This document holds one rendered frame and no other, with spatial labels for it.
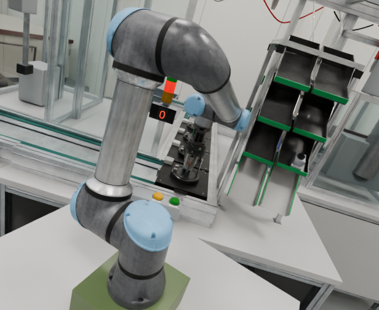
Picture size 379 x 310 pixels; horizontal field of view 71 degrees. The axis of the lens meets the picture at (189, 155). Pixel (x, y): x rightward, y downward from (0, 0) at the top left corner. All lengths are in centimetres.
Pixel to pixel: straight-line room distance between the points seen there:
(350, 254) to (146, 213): 192
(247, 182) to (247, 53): 320
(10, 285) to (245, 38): 398
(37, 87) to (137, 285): 157
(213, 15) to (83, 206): 407
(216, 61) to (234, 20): 384
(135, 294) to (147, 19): 60
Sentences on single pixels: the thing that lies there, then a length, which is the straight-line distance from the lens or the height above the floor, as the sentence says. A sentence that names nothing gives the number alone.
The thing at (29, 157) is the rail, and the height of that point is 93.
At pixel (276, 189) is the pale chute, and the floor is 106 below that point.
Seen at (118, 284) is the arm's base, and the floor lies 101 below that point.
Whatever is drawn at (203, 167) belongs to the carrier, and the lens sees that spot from 142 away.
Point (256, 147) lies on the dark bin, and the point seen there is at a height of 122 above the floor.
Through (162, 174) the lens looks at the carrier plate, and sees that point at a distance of 124.
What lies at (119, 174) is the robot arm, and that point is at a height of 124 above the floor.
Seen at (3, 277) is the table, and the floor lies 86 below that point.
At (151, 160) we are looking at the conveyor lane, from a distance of 138.
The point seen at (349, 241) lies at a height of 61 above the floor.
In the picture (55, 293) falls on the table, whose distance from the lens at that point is 89.
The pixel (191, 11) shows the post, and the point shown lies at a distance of 127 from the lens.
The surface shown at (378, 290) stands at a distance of 270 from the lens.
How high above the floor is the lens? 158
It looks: 24 degrees down
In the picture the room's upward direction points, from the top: 18 degrees clockwise
